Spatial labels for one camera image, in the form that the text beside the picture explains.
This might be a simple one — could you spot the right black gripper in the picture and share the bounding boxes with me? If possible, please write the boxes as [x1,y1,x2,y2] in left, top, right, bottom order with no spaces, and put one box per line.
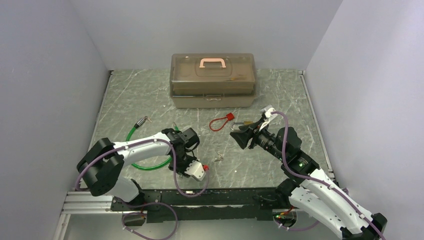
[230,117,287,162]

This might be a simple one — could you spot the silver key set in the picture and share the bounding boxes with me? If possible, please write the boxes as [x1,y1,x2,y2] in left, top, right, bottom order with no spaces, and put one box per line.
[214,151,224,162]

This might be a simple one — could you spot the small silver key pair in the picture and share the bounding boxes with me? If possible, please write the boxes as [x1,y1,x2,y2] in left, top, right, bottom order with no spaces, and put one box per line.
[144,116,152,123]

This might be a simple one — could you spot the green cable lock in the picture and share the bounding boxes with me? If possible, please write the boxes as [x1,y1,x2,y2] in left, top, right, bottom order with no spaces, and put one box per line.
[125,115,180,172]

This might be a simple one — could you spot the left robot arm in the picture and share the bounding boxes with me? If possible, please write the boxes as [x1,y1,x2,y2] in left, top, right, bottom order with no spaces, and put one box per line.
[76,128,207,210]

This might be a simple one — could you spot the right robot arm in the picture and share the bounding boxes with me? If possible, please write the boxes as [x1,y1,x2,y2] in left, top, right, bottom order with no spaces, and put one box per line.
[230,121,388,240]

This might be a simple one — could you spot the brass padlock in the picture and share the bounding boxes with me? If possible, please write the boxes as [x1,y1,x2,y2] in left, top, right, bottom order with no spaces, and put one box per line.
[230,121,254,131]

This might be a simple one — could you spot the brown translucent tool box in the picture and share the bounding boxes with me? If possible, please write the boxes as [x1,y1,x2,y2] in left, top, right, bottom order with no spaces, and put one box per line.
[169,53,257,109]

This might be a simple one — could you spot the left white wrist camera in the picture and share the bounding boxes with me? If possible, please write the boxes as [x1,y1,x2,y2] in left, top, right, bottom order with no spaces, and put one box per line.
[184,160,209,182]

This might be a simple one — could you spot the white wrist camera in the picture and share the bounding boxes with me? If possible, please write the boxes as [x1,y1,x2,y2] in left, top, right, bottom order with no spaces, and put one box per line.
[259,104,278,131]
[184,160,209,182]

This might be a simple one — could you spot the red cable lock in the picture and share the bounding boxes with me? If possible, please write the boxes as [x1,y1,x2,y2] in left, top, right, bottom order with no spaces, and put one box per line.
[208,113,235,132]

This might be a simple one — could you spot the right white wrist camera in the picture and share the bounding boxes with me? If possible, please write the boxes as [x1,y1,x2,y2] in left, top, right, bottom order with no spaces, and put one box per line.
[259,104,278,131]

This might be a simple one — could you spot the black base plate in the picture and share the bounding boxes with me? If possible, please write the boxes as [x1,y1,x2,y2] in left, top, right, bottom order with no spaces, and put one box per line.
[110,187,291,223]

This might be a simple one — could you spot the pink tool box handle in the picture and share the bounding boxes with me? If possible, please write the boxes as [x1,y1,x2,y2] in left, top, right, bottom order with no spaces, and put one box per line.
[199,58,227,69]

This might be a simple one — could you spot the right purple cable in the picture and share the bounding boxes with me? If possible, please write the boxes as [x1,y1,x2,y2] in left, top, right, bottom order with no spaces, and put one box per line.
[270,111,387,240]

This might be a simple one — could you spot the aluminium frame rail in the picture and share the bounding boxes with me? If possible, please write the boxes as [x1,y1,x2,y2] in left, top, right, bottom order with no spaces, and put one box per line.
[61,188,354,215]

